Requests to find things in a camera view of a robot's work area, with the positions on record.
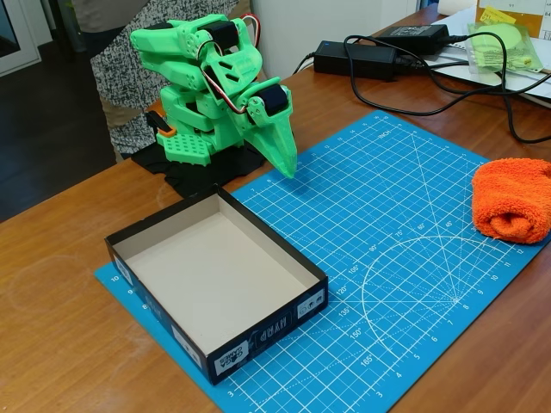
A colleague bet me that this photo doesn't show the orange terry cloth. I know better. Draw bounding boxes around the orange terry cloth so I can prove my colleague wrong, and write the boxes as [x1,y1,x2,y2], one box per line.
[471,157,551,245]

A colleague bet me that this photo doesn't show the orange black table clamp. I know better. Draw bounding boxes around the orange black table clamp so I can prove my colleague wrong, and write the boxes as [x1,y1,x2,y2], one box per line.
[145,110,176,139]

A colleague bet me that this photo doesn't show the black power adapter brick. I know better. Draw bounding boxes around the black power adapter brick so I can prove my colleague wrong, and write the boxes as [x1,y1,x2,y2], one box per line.
[313,40,399,83]
[375,23,451,57]

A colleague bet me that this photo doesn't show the person in speckled garment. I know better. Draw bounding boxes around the person in speckled garment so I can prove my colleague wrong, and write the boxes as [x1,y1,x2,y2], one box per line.
[71,0,256,165]

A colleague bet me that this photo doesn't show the black cardboard box white inside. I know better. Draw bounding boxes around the black cardboard box white inside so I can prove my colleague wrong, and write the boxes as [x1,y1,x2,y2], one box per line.
[104,183,330,386]

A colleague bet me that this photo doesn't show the blue cutting mat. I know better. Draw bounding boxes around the blue cutting mat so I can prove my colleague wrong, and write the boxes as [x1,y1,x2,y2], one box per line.
[93,109,551,413]

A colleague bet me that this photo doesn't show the yellow sticky note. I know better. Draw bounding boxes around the yellow sticky note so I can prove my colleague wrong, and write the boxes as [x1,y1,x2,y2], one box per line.
[479,5,517,28]

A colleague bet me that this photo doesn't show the clear bag green parts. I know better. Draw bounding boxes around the clear bag green parts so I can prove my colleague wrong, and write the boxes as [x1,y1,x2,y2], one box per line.
[467,21,546,77]

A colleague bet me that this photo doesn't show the white paper sheets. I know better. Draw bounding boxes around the white paper sheets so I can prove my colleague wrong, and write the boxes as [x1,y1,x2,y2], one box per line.
[424,14,551,108]

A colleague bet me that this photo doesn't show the brown cardboard box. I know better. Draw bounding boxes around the brown cardboard box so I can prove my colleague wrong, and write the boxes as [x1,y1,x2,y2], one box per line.
[476,0,551,39]

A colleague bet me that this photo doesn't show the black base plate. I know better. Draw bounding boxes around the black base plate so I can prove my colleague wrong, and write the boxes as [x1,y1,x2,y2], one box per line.
[131,140,270,200]

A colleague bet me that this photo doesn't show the red white black servo wire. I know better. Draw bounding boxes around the red white black servo wire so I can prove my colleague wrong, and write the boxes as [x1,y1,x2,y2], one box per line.
[196,14,262,117]

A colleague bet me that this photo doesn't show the white door frame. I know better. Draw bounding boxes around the white door frame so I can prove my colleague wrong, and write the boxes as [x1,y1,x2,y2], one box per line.
[0,0,40,77]

